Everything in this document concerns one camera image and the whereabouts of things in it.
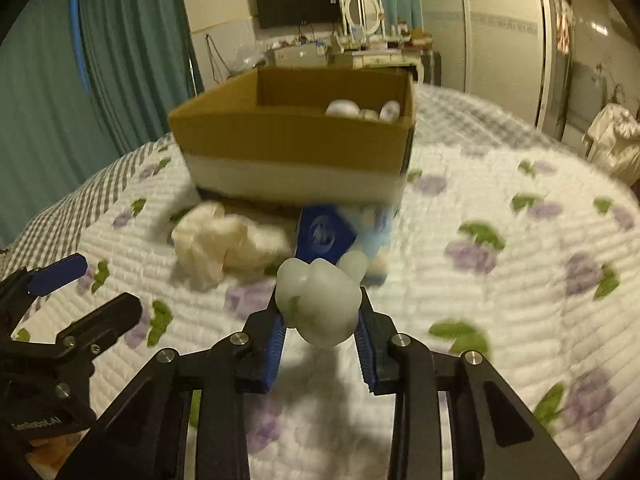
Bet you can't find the white plush toy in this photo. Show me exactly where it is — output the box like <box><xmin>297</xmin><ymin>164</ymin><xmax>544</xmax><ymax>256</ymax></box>
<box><xmin>274</xmin><ymin>250</ymin><xmax>369</xmax><ymax>349</ymax></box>

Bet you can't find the cream lace cloth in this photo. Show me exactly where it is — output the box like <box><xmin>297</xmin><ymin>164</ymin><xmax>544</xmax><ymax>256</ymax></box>
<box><xmin>171</xmin><ymin>202</ymin><xmax>293</xmax><ymax>289</ymax></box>

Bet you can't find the person's hand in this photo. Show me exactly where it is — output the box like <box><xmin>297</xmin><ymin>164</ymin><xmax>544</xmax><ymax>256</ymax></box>
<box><xmin>26</xmin><ymin>432</ymin><xmax>84</xmax><ymax>479</ymax></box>

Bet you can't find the blue tissue packet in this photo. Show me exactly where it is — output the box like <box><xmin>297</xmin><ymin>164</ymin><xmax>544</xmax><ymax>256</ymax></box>
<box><xmin>294</xmin><ymin>204</ymin><xmax>396</xmax><ymax>285</ymax></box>

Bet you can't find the floral white quilt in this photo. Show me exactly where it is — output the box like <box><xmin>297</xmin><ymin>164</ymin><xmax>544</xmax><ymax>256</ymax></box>
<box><xmin>14</xmin><ymin>131</ymin><xmax>640</xmax><ymax>480</ymax></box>

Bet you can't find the teal curtain left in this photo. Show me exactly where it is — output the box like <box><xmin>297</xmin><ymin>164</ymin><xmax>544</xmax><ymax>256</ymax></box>
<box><xmin>1</xmin><ymin>0</ymin><xmax>203</xmax><ymax>243</ymax></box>

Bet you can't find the brown cardboard box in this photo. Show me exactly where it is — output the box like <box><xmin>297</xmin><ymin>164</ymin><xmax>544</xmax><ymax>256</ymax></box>
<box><xmin>168</xmin><ymin>67</ymin><xmax>416</xmax><ymax>206</ymax></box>

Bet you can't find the white dressing table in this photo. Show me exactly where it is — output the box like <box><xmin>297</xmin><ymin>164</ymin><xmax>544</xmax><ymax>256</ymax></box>
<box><xmin>328</xmin><ymin>47</ymin><xmax>425</xmax><ymax>82</ymax></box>

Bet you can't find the white clothes pile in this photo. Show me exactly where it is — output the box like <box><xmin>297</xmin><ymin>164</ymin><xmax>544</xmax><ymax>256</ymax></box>
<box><xmin>586</xmin><ymin>103</ymin><xmax>640</xmax><ymax>186</ymax></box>

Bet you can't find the small grey fridge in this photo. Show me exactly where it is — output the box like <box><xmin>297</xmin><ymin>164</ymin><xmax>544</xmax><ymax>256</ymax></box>
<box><xmin>271</xmin><ymin>44</ymin><xmax>328</xmax><ymax>68</ymax></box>

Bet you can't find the white oval vanity mirror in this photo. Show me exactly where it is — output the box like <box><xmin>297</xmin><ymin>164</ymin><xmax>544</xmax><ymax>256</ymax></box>
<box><xmin>342</xmin><ymin>0</ymin><xmax>384</xmax><ymax>37</ymax></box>

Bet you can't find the white sliding wardrobe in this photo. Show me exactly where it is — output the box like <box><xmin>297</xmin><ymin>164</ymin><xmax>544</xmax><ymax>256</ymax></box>
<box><xmin>421</xmin><ymin>0</ymin><xmax>550</xmax><ymax>127</ymax></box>

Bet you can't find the black wall television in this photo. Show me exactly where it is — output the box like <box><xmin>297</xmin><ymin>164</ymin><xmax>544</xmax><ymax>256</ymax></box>
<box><xmin>256</xmin><ymin>0</ymin><xmax>342</xmax><ymax>29</ymax></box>

